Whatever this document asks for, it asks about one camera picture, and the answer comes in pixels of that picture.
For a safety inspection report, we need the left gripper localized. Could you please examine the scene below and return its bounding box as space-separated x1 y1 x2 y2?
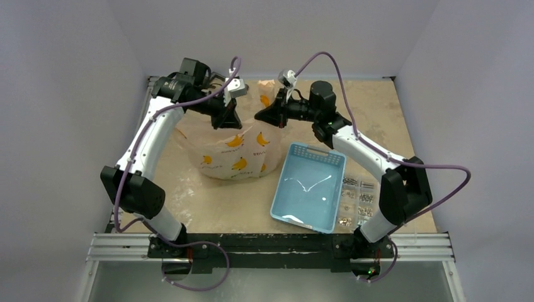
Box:
188 91 242 130

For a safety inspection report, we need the orange banana print plastic bag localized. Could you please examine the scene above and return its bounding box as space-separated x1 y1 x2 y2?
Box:
174 79 288 181

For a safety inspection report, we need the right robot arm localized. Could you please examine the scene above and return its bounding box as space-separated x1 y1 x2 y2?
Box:
254 81 433 256

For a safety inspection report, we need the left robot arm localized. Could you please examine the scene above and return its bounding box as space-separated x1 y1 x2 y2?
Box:
100 56 246 257

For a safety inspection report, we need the light blue plastic basket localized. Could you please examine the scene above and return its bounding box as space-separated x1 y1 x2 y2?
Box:
270 142 347 234

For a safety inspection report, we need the clear plastic screw box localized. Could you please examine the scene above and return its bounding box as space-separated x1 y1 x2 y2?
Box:
334 174 380 233

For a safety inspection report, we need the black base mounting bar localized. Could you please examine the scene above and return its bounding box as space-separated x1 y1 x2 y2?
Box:
147 233 395 276

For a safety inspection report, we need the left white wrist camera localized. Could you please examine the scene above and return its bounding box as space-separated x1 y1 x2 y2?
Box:
223 77 248 107

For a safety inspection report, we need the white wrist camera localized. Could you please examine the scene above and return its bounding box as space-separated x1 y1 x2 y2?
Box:
223 77 248 107
278 69 297 102

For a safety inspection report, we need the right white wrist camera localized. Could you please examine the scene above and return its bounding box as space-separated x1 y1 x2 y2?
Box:
278 69 297 102

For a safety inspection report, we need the black metal crank handle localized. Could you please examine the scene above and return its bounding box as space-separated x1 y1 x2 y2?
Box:
208 72 225 86

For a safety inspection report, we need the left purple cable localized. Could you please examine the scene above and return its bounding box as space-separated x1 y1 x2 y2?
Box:
112 56 231 293

